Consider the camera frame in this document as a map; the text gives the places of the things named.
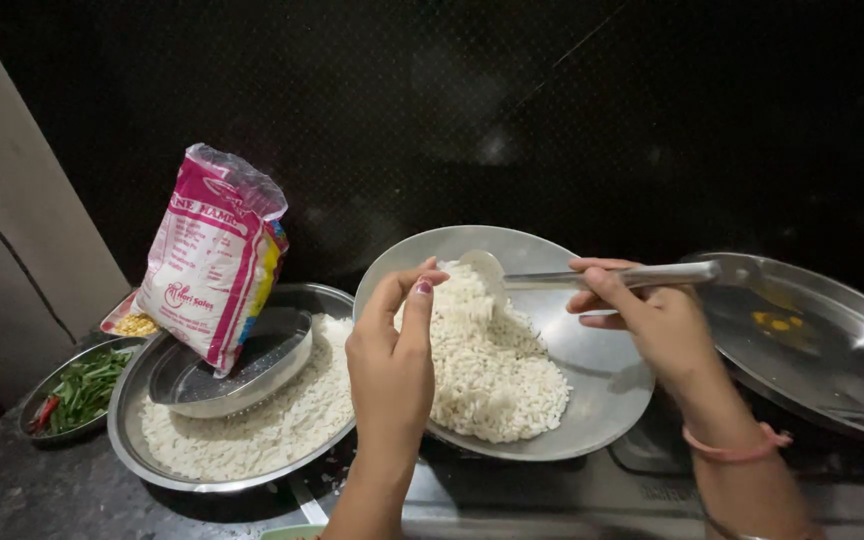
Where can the person's left hand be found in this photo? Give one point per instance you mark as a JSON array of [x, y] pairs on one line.
[[391, 367]]

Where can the person's right hand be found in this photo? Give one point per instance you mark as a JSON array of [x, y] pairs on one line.
[[657, 322]]

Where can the steel spatula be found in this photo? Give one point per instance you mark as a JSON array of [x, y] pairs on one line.
[[537, 280]]

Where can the steel wok with puffed rice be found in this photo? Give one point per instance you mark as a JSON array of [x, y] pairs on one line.
[[597, 360]]

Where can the puffed rice heap in wok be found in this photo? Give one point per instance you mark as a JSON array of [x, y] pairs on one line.
[[492, 367]]

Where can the yellow frying bits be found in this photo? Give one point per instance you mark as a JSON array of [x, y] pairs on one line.
[[777, 322]]

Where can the perforated steel sieve bowl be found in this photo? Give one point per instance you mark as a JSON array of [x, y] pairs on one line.
[[252, 375]]

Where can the pink wrist thread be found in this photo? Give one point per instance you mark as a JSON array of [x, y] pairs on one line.
[[736, 452]]

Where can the puffed rice layer in plate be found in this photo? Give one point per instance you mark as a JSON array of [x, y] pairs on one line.
[[252, 442]]

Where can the steel pan with oil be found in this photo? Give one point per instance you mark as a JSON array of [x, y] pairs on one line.
[[829, 360]]

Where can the light green container rim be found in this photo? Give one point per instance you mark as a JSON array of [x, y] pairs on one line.
[[289, 532]]

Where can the steel gas stove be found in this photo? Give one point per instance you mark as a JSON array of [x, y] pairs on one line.
[[552, 499]]

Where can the pink and white plastic bag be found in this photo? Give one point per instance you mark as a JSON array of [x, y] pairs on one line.
[[207, 262]]

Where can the packet of yellow lentils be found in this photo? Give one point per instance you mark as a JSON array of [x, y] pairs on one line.
[[132, 324]]

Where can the large steel plate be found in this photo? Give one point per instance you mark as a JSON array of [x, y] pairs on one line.
[[128, 420]]

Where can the small steel plate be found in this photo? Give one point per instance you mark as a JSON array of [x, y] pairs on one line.
[[42, 390]]

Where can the red chilli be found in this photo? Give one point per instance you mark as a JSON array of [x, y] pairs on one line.
[[44, 414]]

